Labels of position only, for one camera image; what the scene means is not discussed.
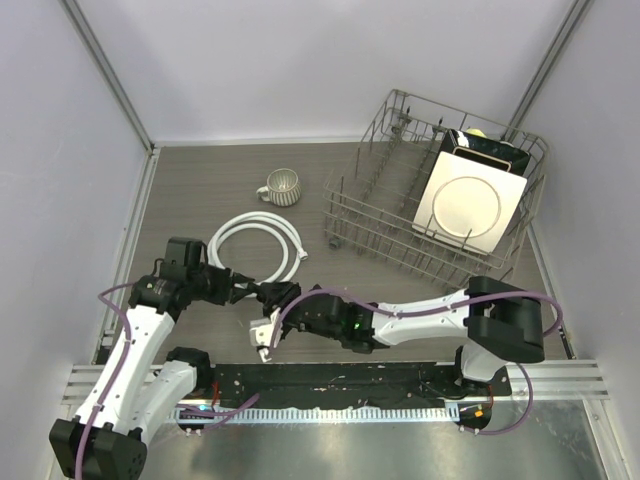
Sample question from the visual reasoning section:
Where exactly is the black square plate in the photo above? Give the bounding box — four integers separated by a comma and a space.
438, 129, 530, 176

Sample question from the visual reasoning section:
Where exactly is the grey wire dish rack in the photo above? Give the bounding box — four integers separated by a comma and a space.
324, 89, 548, 289

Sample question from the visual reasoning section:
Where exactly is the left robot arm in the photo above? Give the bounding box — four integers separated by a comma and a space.
49, 237, 249, 479

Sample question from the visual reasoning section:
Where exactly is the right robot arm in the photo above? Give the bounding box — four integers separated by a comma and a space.
249, 276, 547, 395

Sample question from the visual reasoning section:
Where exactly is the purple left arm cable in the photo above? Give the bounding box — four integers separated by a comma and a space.
74, 282, 141, 476

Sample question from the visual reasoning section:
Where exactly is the yellow-green cup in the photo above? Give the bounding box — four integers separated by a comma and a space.
465, 128, 488, 138

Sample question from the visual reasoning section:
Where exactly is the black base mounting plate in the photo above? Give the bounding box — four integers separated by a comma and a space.
206, 362, 512, 410

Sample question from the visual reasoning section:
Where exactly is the white square plate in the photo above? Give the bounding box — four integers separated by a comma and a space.
411, 152, 527, 255

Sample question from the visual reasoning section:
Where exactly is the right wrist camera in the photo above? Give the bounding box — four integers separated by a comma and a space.
249, 308, 282, 363

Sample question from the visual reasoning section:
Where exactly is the striped ceramic mug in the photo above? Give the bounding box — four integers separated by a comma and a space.
256, 168, 302, 207

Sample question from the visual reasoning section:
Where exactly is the white slotted cable duct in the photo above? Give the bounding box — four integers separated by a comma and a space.
170, 405, 459, 425

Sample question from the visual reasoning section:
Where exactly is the white hose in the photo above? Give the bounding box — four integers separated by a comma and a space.
206, 210, 309, 286

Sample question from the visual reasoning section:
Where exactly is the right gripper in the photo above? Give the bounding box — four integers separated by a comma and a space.
261, 281, 342, 341

